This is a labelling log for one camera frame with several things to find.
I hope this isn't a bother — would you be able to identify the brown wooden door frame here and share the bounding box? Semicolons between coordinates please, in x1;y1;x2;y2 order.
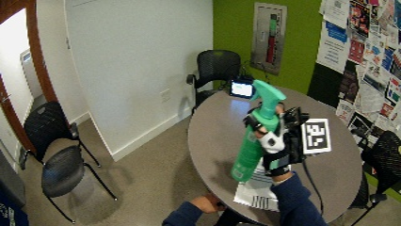
0;0;59;155

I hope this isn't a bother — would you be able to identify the black chair with metal legs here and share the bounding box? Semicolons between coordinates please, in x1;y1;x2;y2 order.
23;100;103;169
40;145;119;225

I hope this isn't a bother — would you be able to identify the red fire extinguisher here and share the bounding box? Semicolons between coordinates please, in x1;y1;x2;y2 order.
264;13;280;65

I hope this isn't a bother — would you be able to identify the blue printed bag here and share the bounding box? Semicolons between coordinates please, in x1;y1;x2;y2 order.
0;187;31;226

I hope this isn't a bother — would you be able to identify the white cube of black markers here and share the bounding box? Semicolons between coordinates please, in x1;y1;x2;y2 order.
301;118;333;155

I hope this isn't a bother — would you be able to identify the black glove cable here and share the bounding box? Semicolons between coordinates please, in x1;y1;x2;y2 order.
301;159;327;217

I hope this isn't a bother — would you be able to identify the black mesh armchair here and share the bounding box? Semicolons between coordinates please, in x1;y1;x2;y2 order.
185;49;243;116

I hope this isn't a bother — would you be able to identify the green spray bottle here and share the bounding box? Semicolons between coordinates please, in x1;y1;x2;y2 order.
229;79;288;183

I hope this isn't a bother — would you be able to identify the wall of posters and flyers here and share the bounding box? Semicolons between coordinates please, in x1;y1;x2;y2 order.
315;0;401;140

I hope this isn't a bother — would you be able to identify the black mesh office chair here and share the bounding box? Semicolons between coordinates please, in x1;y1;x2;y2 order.
348;130;401;226

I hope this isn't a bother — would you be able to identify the white striped paper bag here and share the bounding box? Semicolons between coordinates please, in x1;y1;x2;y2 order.
232;159;281;212

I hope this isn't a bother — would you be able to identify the black camera cable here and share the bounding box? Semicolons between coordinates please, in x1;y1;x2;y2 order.
240;60;273;83

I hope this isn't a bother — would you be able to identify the black camera with lit screen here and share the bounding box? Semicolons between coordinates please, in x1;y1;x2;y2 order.
228;77;257;99

